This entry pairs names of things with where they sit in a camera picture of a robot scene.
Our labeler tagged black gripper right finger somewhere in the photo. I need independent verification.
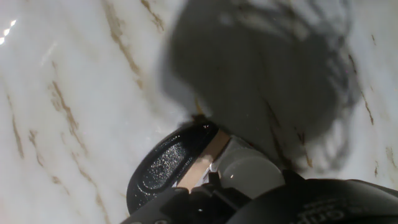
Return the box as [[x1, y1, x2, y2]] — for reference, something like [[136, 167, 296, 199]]
[[281, 169, 307, 185]]

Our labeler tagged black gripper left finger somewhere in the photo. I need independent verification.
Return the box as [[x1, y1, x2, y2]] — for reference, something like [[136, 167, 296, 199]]
[[119, 171, 251, 224]]

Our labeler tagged black metal C-clamp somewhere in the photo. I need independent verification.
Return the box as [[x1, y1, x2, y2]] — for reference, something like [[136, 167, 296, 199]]
[[126, 114, 220, 215]]

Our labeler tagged marble pattern sheet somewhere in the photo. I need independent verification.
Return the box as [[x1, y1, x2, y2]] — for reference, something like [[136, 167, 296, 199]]
[[0, 0, 398, 224]]

